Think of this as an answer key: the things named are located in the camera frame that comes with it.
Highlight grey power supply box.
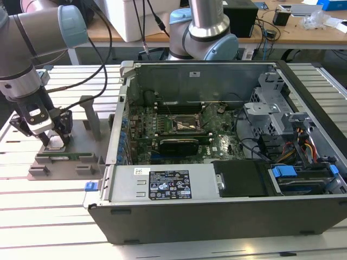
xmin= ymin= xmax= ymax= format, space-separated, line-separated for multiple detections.
xmin=100 ymin=163 xmax=219 ymax=203

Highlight hard disk in blue carrier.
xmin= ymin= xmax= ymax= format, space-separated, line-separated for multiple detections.
xmin=267 ymin=164 xmax=341 ymax=196

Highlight green RAM stick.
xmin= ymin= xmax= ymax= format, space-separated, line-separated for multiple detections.
xmin=36 ymin=153 xmax=93 ymax=161

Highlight black grey PC case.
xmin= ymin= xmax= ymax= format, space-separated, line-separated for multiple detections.
xmin=82 ymin=60 xmax=347 ymax=246

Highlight metal wire locking lever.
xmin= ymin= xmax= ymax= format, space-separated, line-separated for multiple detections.
xmin=165 ymin=103 xmax=180 ymax=128

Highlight blue box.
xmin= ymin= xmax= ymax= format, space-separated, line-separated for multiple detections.
xmin=321 ymin=0 xmax=347 ymax=12

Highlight black graphics card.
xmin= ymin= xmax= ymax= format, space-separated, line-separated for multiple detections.
xmin=159 ymin=138 xmax=199 ymax=155

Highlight large black box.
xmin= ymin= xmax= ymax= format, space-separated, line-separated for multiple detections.
xmin=222 ymin=4 xmax=260 ymax=38

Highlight wooden desk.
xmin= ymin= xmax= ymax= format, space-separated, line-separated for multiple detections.
xmin=86 ymin=0 xmax=347 ymax=51

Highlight clear plastic bag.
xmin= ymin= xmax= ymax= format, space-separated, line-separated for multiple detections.
xmin=299 ymin=10 xmax=333 ymax=30

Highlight small black box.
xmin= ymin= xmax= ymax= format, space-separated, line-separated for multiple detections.
xmin=272 ymin=9 xmax=291 ymax=27

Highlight black cable with connector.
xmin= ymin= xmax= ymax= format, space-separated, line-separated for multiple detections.
xmin=146 ymin=0 xmax=171 ymax=38

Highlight grey metal drive cage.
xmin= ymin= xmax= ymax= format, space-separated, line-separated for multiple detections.
xmin=242 ymin=70 xmax=322 ymax=166

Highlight black plastic drive tray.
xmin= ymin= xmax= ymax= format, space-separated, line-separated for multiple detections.
xmin=210 ymin=159 xmax=273 ymax=198

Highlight CPU socket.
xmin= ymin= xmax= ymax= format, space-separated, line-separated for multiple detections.
xmin=162 ymin=115 xmax=204 ymax=133

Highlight flat white grey box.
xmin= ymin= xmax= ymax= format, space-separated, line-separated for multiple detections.
xmin=279 ymin=2 xmax=325 ymax=17

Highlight yellow red wire bundle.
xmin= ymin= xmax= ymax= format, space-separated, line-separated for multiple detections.
xmin=280 ymin=128 xmax=319 ymax=165

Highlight silver CPU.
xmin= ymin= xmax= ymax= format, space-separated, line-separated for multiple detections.
xmin=46 ymin=135 xmax=66 ymax=150

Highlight green motherboard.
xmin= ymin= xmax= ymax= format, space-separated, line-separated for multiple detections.
xmin=127 ymin=104 xmax=245 ymax=165

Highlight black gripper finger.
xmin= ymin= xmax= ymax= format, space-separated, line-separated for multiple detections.
xmin=53 ymin=109 xmax=73 ymax=146
xmin=9 ymin=115 xmax=51 ymax=147

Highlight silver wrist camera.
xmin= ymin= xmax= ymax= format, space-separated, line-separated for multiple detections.
xmin=26 ymin=103 xmax=54 ymax=135

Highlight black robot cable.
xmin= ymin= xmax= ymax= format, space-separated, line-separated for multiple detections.
xmin=43 ymin=62 xmax=123 ymax=94
xmin=55 ymin=0 xmax=114 ymax=112

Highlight grey parts rack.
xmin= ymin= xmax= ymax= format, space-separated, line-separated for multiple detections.
xmin=27 ymin=96 xmax=106 ymax=181

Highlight metal socket cover frame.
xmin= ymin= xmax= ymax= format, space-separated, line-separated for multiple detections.
xmin=197 ymin=104 xmax=217 ymax=130

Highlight black cable with red ring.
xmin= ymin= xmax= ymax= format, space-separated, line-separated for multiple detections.
xmin=132 ymin=0 xmax=152 ymax=62

